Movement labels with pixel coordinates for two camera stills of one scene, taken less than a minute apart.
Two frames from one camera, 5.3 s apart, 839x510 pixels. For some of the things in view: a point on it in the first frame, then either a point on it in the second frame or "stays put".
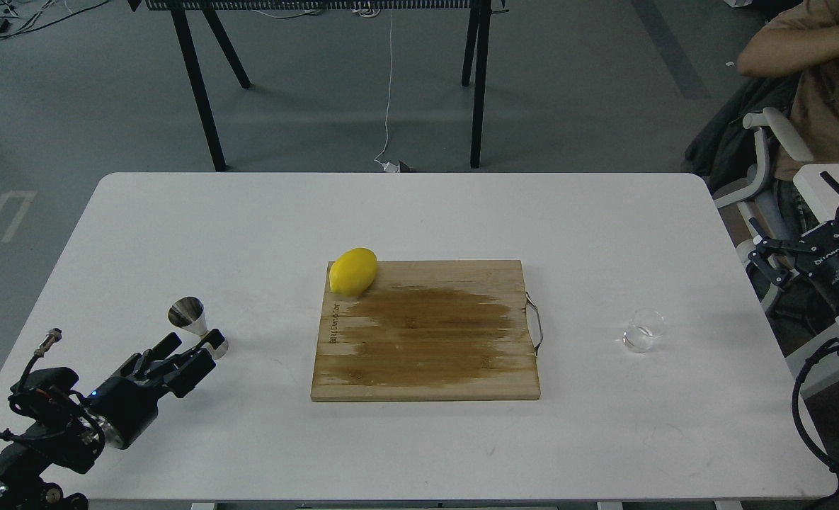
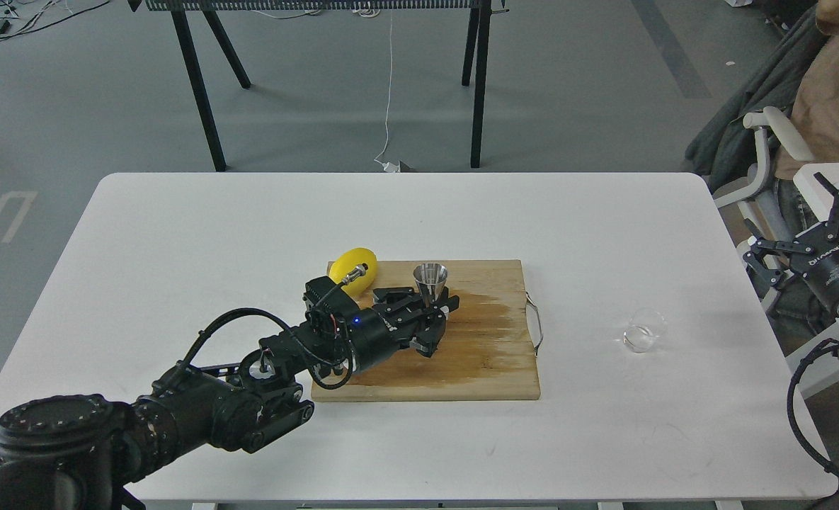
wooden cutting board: (455, 330) stays put
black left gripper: (125, 406) -> (375, 331)
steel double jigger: (188, 312) -> (430, 278)
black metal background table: (478, 37) stays put
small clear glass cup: (644, 331) stays put
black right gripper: (837, 256) stays put
